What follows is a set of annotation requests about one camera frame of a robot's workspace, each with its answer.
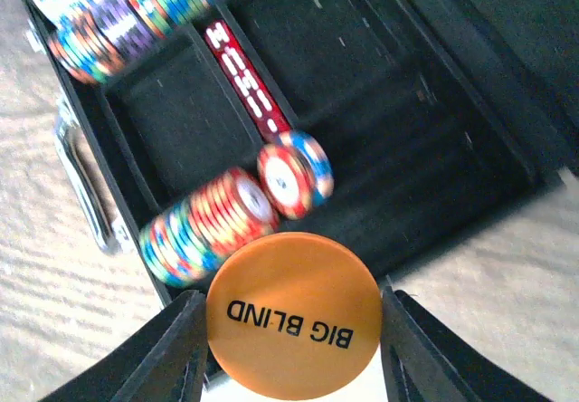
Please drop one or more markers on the black poker set case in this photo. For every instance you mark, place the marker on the black poker set case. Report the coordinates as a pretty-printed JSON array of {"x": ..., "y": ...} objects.
[{"x": 447, "y": 123}]

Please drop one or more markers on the red dice strip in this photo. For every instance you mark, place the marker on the red dice strip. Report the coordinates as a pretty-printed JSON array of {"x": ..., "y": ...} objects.
[{"x": 265, "y": 112}]

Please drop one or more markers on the orange big blind button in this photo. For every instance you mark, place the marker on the orange big blind button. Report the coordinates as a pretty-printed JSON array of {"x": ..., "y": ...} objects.
[{"x": 294, "y": 316}]

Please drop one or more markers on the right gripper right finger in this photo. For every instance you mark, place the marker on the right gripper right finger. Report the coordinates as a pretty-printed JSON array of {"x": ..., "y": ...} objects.
[{"x": 423, "y": 360}]

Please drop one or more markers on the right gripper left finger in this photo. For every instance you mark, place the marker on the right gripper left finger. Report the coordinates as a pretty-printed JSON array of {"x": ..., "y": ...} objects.
[{"x": 163, "y": 361}]

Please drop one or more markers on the lower chip row in case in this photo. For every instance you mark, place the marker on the lower chip row in case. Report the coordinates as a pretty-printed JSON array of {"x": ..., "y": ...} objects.
[{"x": 193, "y": 238}]

